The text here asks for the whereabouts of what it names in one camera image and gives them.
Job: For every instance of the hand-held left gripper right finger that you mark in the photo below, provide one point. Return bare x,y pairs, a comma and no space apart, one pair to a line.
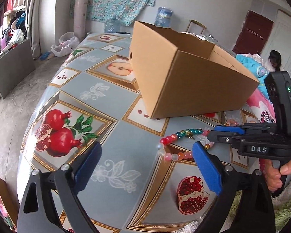
207,172

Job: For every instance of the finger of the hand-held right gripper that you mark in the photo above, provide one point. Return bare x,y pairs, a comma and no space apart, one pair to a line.
223,139
229,128

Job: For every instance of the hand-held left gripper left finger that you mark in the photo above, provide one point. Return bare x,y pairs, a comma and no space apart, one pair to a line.
89,167

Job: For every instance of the large cardboard box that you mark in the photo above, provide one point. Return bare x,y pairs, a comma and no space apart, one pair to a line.
196,85

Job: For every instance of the person's right hand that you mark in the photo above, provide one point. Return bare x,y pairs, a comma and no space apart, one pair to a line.
275,179

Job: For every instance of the pink flower blanket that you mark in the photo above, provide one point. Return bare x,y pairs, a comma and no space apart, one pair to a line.
259,102

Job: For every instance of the fruit print tablecloth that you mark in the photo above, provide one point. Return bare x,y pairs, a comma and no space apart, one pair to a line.
126,136

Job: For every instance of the light blue quilt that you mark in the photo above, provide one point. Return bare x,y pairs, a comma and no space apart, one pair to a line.
252,64

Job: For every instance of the white panelled door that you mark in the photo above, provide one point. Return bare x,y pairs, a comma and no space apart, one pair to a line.
286,38

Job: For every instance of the dark red door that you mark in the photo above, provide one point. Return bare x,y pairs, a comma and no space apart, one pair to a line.
253,32

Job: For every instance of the small cardboard box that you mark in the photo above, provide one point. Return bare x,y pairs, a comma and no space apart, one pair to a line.
4,194

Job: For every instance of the floral lace cloth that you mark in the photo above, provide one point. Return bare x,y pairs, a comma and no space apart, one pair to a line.
208,38

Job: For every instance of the gold metal chair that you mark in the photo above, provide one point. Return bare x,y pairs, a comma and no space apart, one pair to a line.
196,24

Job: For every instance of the blue slipper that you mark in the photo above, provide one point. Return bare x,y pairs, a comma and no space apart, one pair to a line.
46,56

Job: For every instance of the grey board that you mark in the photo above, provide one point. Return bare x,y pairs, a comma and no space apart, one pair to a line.
12,70

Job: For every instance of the white plastic bag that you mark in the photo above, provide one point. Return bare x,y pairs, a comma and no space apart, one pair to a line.
65,45

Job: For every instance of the blue water dispenser bottle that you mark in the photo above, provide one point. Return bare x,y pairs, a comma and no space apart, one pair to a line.
163,17

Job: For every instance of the clear water jug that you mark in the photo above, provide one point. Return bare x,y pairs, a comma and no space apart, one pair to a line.
111,25

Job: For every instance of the pink rolled mat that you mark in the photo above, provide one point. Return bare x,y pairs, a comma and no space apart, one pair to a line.
80,17

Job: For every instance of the grey curtain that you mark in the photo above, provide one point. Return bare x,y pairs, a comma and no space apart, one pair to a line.
36,17

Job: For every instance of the clothes rack with clothes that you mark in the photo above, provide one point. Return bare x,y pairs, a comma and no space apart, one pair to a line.
12,26

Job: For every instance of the floral wall cloth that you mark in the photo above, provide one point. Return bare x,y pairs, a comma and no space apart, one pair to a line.
116,0

